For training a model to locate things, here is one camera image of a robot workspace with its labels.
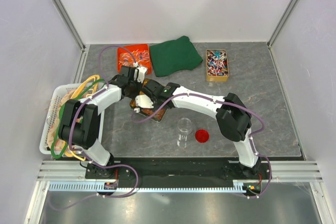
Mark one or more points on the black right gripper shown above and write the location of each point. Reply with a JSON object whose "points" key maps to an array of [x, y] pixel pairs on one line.
{"points": [[156, 107]]}

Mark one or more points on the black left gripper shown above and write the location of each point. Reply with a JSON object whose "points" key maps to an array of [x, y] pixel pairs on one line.
{"points": [[139, 85]]}

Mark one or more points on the gold tin with star candies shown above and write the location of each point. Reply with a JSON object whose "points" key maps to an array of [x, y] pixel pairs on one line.
{"points": [[157, 115]]}

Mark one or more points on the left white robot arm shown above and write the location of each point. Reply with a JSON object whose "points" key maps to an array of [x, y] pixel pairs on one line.
{"points": [[81, 119]]}

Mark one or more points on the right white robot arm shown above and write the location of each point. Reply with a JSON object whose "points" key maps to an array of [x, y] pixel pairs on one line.
{"points": [[232, 117]]}

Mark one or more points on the orange plastic candy box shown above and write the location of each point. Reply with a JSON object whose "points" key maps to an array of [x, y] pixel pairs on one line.
{"points": [[139, 52]]}

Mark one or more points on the folded green cloth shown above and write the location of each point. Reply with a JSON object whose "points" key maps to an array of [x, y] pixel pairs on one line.
{"points": [[174, 55]]}

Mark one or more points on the clear glass jar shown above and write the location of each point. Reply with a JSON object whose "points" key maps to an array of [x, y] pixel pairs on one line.
{"points": [[185, 128]]}

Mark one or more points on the red jar lid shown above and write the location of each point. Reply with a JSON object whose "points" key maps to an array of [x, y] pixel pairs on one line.
{"points": [[201, 135]]}

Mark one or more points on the gold tin with lollipops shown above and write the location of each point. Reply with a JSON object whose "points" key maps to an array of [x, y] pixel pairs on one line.
{"points": [[217, 68]]}

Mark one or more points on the white plastic basket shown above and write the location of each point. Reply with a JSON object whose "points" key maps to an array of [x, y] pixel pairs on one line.
{"points": [[58, 94]]}

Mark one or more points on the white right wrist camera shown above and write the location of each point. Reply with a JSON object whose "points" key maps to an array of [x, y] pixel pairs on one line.
{"points": [[143, 103]]}

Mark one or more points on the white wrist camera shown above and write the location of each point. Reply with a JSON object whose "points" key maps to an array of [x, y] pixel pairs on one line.
{"points": [[140, 72], [143, 103]]}

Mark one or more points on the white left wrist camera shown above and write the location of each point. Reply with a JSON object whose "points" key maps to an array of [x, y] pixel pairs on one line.
{"points": [[140, 72]]}

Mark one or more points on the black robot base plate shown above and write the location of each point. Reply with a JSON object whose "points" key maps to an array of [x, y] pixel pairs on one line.
{"points": [[213, 167]]}

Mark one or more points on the blue slotted cable duct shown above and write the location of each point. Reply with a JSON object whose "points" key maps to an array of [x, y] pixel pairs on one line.
{"points": [[106, 187]]}

